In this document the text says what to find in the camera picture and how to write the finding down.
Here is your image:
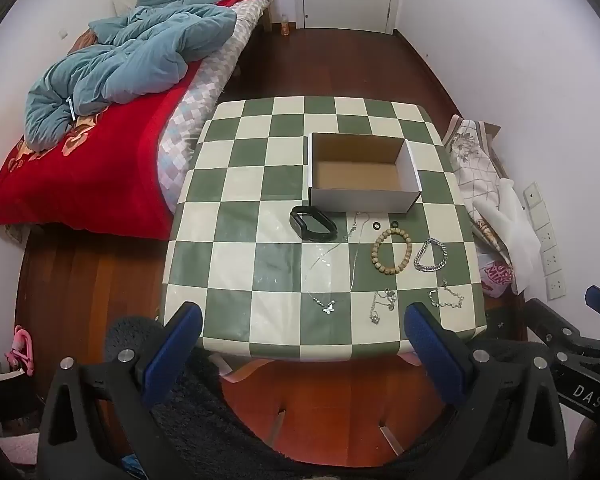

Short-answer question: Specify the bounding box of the thin silver chain bracelet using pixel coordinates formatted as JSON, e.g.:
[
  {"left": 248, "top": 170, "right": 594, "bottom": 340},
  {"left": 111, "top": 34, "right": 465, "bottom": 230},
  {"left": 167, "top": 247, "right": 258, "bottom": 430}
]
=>
[{"left": 427, "top": 279, "right": 465, "bottom": 311}]

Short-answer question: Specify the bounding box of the silver necklace with charm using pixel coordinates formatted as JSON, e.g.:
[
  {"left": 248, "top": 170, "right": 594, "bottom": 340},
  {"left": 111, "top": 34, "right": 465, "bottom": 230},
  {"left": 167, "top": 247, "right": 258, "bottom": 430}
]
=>
[{"left": 367, "top": 287, "right": 399, "bottom": 325}]

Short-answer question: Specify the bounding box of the silver chain link bracelet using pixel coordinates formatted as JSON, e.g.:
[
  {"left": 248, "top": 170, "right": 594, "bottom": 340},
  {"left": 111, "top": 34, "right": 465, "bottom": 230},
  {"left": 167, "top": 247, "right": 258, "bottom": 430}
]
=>
[{"left": 413, "top": 237, "right": 450, "bottom": 273}]

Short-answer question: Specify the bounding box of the long silver necklace with pendant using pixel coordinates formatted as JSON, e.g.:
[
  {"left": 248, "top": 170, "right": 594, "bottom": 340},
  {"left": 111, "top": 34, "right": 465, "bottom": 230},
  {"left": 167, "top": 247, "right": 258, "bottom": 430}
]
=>
[{"left": 299, "top": 210, "right": 374, "bottom": 316}]

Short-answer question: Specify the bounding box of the wooden bead bracelet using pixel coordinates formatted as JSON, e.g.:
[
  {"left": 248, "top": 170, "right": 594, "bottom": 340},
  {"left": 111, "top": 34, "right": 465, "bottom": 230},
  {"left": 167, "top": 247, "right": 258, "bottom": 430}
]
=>
[{"left": 370, "top": 226, "right": 413, "bottom": 276}]

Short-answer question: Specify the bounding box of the black band bracelet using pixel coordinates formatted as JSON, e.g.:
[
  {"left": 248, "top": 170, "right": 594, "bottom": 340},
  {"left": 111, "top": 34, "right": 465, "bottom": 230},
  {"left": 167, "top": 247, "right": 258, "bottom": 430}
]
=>
[{"left": 289, "top": 205, "right": 339, "bottom": 241}]

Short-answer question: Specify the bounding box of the cardboard box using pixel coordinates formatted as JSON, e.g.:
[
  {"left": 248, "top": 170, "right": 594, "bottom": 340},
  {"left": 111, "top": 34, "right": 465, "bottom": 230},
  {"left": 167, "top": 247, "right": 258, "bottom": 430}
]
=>
[{"left": 308, "top": 132, "right": 422, "bottom": 214}]

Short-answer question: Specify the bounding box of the pink slipper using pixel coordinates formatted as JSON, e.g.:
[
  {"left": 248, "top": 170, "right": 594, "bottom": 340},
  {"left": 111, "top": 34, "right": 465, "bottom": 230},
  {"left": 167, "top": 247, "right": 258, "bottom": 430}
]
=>
[{"left": 5, "top": 325, "right": 34, "bottom": 376}]

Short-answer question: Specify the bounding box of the red white plastic bag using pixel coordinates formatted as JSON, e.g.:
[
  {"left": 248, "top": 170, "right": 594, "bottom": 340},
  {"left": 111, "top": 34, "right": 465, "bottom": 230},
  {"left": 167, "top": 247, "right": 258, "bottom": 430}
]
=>
[{"left": 478, "top": 254, "right": 514, "bottom": 298}]

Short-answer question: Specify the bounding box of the green white checkered tablecloth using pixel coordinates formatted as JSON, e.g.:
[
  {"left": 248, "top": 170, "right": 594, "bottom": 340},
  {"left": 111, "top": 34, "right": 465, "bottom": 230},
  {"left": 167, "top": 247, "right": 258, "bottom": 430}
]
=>
[{"left": 159, "top": 96, "right": 486, "bottom": 361}]

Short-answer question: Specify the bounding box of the red bed blanket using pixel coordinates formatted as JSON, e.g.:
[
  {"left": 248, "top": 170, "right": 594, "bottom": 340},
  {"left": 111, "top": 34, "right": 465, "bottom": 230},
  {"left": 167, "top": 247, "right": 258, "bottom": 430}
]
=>
[{"left": 0, "top": 0, "right": 254, "bottom": 241}]

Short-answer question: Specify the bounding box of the grey checkered mattress sheet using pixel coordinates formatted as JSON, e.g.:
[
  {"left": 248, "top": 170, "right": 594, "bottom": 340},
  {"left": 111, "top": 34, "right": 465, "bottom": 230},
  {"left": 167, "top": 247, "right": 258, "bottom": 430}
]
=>
[{"left": 157, "top": 0, "right": 268, "bottom": 212}]

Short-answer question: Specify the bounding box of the blue quilted duvet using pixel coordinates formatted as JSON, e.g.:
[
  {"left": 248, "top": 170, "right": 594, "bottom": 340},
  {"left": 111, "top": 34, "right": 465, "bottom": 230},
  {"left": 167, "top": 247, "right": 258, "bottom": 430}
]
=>
[{"left": 23, "top": 0, "right": 237, "bottom": 152}]

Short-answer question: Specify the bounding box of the small orange bottle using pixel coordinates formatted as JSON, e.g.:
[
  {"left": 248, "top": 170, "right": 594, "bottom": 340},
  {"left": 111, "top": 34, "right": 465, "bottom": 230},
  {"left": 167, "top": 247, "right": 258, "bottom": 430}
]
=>
[{"left": 280, "top": 14, "right": 290, "bottom": 37}]

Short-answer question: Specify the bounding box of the white wall socket strip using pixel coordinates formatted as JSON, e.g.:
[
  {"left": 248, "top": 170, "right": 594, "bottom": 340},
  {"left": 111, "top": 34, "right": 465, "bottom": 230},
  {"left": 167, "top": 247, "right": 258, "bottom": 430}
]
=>
[{"left": 524, "top": 182, "right": 567, "bottom": 301}]

